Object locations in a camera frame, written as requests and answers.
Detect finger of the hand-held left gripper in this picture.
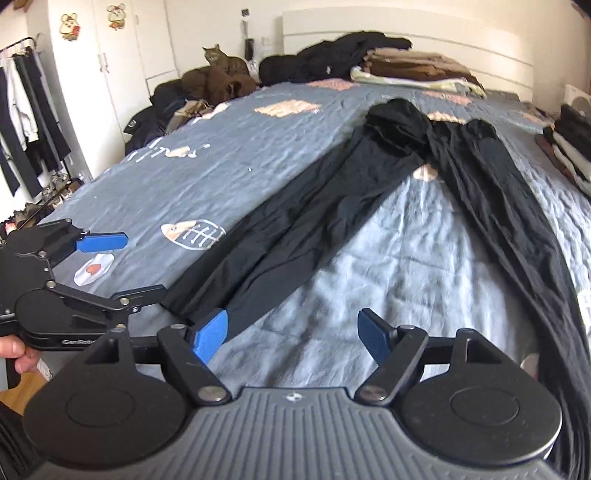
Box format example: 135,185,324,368
44,220,128,267
45,281,168,326

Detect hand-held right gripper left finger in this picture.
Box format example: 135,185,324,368
79,310,232,407

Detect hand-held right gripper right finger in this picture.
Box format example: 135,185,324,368
358,308,513,407

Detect black tights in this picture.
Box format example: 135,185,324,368
161,98,591,480

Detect dark clothes heap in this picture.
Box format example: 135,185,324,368
124,79,218,155

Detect clothes rack with hanging garments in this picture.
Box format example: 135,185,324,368
0,37,75,199

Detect stack of folded brown clothes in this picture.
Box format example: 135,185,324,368
350,46,488,99

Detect stack of folded dark clothes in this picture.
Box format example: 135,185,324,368
536,104,591,199

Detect person's left hand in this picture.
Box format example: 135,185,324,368
0,336,41,376

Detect row of shoes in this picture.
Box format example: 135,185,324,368
0,171,88,232

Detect white wardrobe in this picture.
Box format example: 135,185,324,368
25,0,181,181

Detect blue-grey printed quilt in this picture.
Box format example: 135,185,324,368
34,78,591,398

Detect brown jacket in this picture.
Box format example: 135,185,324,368
181,66,258,104

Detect tabby cat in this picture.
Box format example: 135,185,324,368
202,45,250,77

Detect cartoon mouse sticker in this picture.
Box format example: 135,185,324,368
107,4,129,31
60,14,83,41

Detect black jacket heap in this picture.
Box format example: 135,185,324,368
259,31,413,88

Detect white fan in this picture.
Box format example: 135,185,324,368
564,84,591,114

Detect white headboard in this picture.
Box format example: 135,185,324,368
281,8,536,100

